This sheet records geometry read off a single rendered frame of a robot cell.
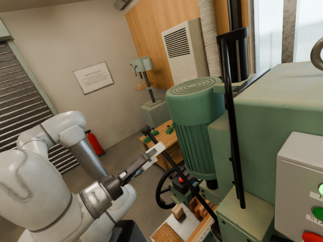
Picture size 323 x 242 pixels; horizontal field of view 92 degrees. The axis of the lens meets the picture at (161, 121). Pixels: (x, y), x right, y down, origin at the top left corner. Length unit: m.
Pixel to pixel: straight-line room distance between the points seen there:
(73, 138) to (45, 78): 2.48
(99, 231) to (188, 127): 0.88
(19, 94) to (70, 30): 1.35
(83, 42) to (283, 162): 3.40
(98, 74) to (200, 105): 3.09
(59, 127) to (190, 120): 0.70
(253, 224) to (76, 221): 0.39
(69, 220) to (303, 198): 0.45
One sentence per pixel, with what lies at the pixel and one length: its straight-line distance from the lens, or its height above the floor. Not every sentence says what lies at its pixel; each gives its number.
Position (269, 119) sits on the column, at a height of 1.49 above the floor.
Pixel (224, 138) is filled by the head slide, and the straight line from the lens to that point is 0.41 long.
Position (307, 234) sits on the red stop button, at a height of 1.37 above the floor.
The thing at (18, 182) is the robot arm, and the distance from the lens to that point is 0.39.
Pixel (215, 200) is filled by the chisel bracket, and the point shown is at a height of 1.03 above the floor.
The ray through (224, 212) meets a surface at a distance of 0.39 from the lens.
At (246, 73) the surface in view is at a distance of 0.39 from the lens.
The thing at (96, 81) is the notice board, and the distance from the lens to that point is 3.40.
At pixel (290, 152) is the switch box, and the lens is 0.24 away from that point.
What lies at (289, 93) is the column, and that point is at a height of 1.52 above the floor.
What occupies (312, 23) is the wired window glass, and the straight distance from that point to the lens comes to 1.82.
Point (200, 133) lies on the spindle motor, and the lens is 0.46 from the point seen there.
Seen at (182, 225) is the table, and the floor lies 0.90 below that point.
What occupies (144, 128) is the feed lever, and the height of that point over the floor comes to 1.41.
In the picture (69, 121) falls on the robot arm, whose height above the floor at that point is 1.43.
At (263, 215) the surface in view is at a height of 1.30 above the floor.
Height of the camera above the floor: 1.63
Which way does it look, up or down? 24 degrees down
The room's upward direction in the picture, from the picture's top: 18 degrees counter-clockwise
